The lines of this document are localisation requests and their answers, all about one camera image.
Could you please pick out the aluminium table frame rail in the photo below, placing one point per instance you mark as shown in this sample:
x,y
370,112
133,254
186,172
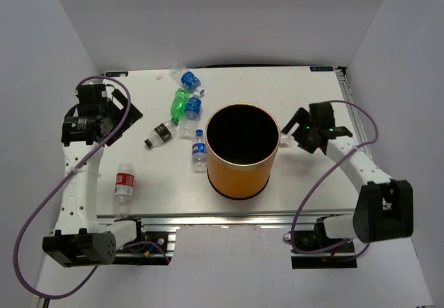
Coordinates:
x,y
306,220

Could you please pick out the blue label bottle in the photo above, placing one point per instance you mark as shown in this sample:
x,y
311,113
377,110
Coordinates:
x,y
186,78
189,122

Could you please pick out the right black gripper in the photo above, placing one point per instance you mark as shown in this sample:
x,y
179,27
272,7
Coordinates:
x,y
302,118

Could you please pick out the blue table sticker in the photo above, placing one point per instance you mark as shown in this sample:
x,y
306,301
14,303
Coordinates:
x,y
321,68
116,74

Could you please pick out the right blue table sticker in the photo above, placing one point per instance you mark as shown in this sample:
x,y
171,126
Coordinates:
x,y
321,68

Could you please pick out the black label clear bottle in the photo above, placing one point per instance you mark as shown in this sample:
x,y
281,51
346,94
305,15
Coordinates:
x,y
161,134

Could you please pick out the left blue table sticker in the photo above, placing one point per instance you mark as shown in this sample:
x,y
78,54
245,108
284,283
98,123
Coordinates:
x,y
116,74

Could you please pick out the green plastic bottle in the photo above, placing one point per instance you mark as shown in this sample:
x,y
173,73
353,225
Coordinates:
x,y
178,105

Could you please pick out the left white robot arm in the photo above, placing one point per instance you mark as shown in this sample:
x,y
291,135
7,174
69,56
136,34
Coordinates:
x,y
77,239

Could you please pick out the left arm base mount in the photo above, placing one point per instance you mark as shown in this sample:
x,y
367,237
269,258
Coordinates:
x,y
153,246

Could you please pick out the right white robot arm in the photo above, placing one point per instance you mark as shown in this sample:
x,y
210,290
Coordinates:
x,y
384,209

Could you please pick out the small pepsi bottle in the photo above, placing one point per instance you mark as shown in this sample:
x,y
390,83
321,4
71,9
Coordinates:
x,y
199,152

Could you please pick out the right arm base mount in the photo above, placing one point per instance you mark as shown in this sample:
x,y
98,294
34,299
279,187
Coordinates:
x,y
319,249

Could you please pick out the red label clear bottle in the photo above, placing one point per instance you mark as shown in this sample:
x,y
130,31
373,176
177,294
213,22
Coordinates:
x,y
123,190

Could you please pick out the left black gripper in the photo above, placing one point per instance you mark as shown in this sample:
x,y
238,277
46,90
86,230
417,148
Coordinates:
x,y
122,113

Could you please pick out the orange cylindrical bin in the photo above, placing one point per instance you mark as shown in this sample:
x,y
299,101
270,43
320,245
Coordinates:
x,y
242,141

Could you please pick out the blue label bottle top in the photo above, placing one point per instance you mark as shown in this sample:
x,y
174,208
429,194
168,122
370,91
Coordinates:
x,y
186,78

